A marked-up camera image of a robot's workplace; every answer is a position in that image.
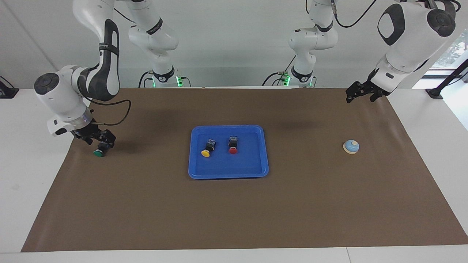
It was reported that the blue plastic tray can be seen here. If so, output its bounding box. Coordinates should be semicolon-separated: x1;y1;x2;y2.
188;125;269;180

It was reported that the brown table mat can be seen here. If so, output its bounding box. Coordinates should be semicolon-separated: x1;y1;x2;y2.
21;87;468;252

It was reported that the black right arm base cable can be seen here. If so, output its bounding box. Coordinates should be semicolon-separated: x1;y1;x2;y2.
138;71;192;88

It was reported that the window with green foliage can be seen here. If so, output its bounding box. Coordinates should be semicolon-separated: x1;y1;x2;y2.
430;29;468;72

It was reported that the black arm base cable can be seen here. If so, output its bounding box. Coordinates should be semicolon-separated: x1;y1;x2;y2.
138;71;192;88
261;55;297;87

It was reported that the black angled stand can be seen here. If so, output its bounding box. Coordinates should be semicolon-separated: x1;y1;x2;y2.
425;58;468;100

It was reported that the black desk clamp device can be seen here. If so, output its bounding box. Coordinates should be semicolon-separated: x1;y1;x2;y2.
0;76;19;99

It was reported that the green mushroom push button switch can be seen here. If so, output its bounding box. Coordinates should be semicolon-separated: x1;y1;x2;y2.
93;141;110;158

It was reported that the black left arm base cable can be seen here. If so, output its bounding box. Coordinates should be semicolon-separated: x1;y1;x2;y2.
261;55;297;87

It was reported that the yellow mushroom push button switch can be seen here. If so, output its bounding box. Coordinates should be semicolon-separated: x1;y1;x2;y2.
201;138;217;158

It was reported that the light blue call bell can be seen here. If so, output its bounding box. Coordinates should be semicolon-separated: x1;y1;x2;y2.
343;140;360;155

